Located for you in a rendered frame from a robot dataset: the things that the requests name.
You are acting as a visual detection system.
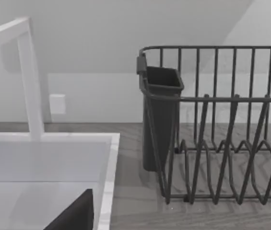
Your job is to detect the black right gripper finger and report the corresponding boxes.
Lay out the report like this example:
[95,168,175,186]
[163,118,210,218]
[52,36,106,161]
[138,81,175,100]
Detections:
[43,188,94,230]

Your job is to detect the white sink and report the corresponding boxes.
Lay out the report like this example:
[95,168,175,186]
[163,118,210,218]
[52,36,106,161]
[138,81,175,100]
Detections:
[0,133,121,230]

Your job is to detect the dark grey cutlery holder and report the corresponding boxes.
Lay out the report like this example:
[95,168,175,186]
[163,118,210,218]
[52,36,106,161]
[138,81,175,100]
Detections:
[139,66,185,172]

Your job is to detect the tall white tap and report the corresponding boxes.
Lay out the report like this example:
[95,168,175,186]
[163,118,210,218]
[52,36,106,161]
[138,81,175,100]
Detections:
[0,16,45,142]

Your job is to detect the white wall outlet plate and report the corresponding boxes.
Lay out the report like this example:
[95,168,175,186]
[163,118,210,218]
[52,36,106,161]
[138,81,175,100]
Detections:
[49,94,66,115]

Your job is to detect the dark grey wire dish rack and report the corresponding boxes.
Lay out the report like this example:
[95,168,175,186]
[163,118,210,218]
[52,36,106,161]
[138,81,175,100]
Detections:
[136,45,271,206]

